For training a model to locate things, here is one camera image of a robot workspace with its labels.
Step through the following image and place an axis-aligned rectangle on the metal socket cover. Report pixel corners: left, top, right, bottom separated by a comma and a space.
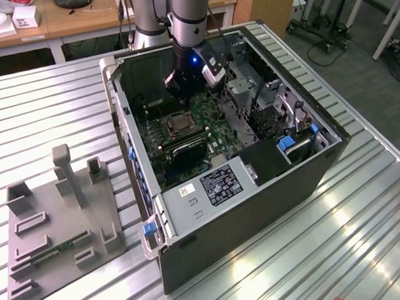
163, 111, 201, 139

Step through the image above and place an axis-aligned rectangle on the silver green CPU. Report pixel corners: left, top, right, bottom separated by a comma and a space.
169, 115, 192, 131

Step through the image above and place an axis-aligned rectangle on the CPU socket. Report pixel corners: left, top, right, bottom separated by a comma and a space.
161, 109, 203, 141

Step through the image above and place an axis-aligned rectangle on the silver metal disk bay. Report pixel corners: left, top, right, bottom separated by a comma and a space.
223, 58, 277, 141

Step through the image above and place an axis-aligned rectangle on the green motherboard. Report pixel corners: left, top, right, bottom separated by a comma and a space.
133, 88, 244, 193

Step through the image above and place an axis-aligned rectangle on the black graphics card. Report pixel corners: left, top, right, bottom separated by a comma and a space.
170, 138, 210, 169

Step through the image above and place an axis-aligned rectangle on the wooden cabinet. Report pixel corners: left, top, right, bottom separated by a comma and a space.
249, 0, 299, 41

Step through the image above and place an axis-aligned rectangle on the black plastic shroud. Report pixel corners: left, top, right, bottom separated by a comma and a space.
238, 139, 297, 188

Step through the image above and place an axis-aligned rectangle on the wooden desk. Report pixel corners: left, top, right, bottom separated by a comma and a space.
0, 0, 241, 68

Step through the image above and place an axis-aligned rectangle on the grey power supply unit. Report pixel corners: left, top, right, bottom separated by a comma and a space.
153, 155, 262, 248

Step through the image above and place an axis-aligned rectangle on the black round monitor base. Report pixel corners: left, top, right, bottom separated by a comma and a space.
52, 0, 94, 9

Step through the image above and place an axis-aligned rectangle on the blue case latch tab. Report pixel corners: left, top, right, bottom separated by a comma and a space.
141, 223, 157, 239

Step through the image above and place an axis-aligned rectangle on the black wheeled stand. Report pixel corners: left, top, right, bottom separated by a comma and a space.
285, 0, 358, 56

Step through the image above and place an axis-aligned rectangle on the white cardboard box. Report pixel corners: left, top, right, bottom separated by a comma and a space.
11, 5, 42, 30

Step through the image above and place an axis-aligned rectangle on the black grey PC case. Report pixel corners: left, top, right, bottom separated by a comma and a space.
98, 20, 358, 297

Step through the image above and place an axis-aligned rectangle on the grey parts rack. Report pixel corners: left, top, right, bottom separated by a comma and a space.
0, 141, 130, 300

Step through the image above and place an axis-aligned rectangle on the white table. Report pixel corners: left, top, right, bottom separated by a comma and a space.
369, 0, 400, 61

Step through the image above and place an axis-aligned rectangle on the green RAM stick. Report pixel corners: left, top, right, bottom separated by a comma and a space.
29, 239, 77, 265

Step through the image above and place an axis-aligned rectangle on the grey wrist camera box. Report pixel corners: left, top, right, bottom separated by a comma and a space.
191, 42, 227, 90

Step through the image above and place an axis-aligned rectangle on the black hanging cable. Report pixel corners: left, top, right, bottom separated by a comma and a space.
123, 0, 135, 51
114, 0, 126, 28

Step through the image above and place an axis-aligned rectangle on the blue drive handle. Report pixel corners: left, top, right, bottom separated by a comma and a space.
275, 135, 296, 153

